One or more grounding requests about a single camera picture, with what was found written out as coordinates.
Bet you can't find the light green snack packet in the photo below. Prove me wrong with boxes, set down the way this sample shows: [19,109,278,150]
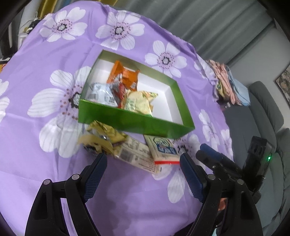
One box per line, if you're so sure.
[123,90,158,116]

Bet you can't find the white clear snack packet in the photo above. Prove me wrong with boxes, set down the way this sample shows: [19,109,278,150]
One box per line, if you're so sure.
[86,83,118,107]

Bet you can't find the grey sofa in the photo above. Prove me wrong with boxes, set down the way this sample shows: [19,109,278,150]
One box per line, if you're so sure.
[223,81,289,235]

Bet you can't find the white blue cracker packet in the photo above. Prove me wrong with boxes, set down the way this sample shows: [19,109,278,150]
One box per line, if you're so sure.
[144,135,180,165]

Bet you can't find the beige barcode snack packet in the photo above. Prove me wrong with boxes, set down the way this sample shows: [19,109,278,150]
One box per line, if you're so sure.
[113,136,161,174]

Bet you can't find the folded pink patterned cloth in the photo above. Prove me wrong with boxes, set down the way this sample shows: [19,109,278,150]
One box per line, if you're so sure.
[206,60,251,106]

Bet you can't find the gold crumpled snack packet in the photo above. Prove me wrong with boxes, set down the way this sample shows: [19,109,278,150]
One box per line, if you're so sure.
[77,121,128,155]

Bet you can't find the orange red snack packet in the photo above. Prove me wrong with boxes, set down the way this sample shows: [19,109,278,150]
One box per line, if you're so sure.
[107,60,140,91]

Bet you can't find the red panda snack packet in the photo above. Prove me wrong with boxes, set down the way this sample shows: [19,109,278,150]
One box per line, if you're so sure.
[112,81,126,108]

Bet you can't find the grey curtain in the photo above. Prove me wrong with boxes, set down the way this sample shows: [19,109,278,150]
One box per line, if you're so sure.
[54,0,276,66]

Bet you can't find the purple floral tablecloth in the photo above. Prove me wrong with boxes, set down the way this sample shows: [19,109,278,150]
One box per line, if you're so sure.
[1,1,233,235]

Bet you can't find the framed wall picture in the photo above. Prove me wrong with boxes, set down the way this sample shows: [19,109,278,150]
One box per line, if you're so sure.
[275,65,290,105]

